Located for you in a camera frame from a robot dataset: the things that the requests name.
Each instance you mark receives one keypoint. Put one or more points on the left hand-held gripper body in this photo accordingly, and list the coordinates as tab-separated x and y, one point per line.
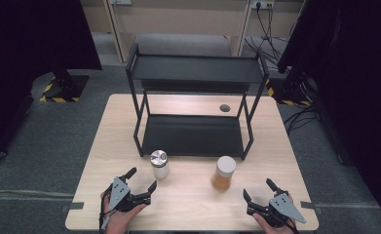
120	191

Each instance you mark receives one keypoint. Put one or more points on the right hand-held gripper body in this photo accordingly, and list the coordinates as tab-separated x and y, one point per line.
284	208

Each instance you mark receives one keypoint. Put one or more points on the glass jar with silver lid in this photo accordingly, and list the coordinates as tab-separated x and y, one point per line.
160	167

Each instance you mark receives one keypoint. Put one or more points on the amber jar with white lid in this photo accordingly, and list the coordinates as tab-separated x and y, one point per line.
223	177

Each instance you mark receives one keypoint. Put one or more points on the black metal two-tier shelf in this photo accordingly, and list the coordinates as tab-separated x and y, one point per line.
194	68

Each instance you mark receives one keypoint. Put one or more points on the person's right hand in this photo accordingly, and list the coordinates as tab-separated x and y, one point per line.
269	227

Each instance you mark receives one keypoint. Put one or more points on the person's left hand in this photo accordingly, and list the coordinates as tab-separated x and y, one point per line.
123	219

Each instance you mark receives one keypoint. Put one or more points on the dark round table grommet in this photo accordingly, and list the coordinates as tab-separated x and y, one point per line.
224	108

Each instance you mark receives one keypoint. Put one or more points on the grey floor strip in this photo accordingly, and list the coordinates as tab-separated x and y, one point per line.
25	194

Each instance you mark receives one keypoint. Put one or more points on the black curtain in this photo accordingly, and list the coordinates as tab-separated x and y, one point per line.
357	81
22	65

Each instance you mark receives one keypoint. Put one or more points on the light wooden cabinet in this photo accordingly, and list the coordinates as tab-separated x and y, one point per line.
184	19

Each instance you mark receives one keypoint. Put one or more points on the white wall power socket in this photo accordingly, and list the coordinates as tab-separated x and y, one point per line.
262	4

